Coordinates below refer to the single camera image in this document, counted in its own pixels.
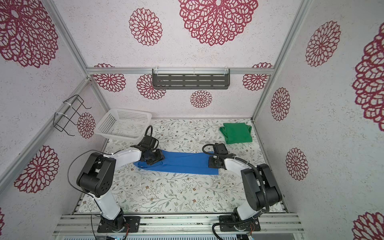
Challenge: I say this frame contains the black wire wall rack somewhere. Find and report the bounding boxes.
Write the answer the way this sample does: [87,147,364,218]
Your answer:
[52,95,91,137]

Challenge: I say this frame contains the white plastic basket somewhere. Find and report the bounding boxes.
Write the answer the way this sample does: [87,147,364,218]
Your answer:
[94,108,152,142]

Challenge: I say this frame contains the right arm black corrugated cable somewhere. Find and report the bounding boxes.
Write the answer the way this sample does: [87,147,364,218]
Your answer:
[201,143,271,214]

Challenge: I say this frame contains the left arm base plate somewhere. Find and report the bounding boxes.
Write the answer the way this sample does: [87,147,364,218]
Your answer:
[97,216,141,233]

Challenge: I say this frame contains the aluminium front rail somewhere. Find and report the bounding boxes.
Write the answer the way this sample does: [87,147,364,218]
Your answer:
[53,213,305,240]

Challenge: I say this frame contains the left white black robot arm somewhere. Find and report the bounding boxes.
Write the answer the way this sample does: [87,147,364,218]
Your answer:
[76,136,165,221]

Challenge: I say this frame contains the grey metal wall shelf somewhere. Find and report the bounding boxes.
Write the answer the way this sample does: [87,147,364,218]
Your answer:
[152,69,231,90]

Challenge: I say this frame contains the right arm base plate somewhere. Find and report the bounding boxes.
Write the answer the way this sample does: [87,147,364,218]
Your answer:
[219,215,261,232]

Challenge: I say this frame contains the green tank top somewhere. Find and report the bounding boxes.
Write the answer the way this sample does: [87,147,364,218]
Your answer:
[219,123,253,144]

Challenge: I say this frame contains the blue tank top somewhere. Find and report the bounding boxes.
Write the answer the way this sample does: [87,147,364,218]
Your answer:
[134,151,219,176]

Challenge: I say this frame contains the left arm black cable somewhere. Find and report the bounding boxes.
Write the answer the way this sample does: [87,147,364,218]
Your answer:
[66,125,154,240]

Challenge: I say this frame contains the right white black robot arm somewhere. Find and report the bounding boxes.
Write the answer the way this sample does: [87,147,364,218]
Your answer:
[202,144,283,222]

